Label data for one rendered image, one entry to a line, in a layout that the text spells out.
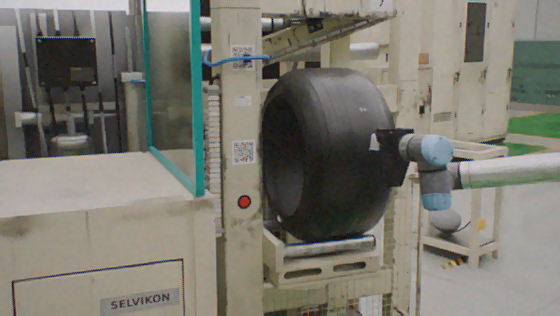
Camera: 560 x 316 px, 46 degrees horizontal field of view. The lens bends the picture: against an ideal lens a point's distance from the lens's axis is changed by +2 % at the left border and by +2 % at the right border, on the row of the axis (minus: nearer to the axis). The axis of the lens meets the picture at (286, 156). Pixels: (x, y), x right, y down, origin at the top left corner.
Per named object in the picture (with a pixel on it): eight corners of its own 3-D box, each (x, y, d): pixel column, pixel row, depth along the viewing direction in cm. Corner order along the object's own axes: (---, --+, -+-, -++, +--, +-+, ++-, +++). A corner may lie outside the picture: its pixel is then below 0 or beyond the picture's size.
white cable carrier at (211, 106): (211, 237, 204) (207, 85, 195) (207, 233, 209) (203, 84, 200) (224, 236, 206) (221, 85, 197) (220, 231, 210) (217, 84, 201)
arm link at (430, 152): (431, 172, 161) (427, 138, 160) (407, 168, 171) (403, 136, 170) (458, 165, 163) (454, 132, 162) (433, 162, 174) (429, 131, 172)
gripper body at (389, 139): (397, 127, 188) (421, 128, 177) (398, 157, 189) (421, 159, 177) (374, 128, 185) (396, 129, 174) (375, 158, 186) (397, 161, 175)
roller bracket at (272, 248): (275, 274, 201) (275, 244, 199) (237, 237, 237) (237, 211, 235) (285, 273, 202) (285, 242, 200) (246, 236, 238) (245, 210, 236)
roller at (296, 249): (277, 262, 205) (279, 250, 203) (272, 254, 209) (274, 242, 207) (375, 249, 217) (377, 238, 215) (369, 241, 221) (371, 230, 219)
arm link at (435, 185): (457, 201, 174) (452, 160, 172) (450, 211, 164) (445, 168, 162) (427, 202, 177) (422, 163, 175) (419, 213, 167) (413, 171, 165)
